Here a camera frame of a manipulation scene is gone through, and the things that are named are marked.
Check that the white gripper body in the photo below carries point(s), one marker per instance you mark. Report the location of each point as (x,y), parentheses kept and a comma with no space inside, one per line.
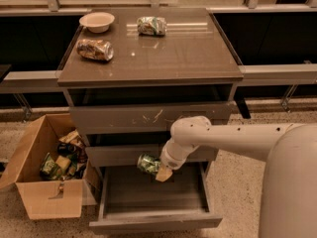
(172,162)

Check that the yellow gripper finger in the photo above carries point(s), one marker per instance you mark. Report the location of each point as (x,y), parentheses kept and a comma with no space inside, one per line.
(164,173)

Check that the green soda can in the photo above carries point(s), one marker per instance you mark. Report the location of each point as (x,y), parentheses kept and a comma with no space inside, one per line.
(148,164)

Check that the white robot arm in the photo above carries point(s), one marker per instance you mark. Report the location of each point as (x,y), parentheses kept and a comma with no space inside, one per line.
(289,195)

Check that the grey open bottom drawer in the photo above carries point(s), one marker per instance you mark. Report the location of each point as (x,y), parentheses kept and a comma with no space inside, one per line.
(134,202)

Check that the grey top drawer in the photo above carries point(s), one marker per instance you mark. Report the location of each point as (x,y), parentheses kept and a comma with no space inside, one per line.
(142,118)

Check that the grey middle drawer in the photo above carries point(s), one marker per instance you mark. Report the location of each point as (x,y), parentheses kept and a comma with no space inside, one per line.
(128,155)

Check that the grey drawer cabinet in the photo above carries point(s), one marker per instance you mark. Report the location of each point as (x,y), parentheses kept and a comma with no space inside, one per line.
(189,64)

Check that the dark can in box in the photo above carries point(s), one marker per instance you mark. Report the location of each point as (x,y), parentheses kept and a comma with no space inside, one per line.
(66,149)

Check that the brown crushed can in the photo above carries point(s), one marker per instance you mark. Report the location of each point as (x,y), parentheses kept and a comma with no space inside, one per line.
(95,49)

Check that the white green crushed can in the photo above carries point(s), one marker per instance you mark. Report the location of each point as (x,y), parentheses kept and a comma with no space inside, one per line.
(151,26)

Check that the tan snack packet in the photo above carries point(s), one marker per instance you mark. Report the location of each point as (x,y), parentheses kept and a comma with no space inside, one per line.
(71,137)

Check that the open cardboard box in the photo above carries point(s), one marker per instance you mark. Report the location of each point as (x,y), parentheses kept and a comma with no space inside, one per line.
(45,199)

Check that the green snack bag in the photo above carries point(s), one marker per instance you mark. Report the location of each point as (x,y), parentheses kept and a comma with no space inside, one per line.
(49,169)

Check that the metal window railing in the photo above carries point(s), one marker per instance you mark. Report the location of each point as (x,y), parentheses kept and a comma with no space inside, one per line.
(253,75)

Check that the white paper bowl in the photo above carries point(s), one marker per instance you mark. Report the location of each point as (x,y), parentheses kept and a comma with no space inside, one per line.
(97,22)

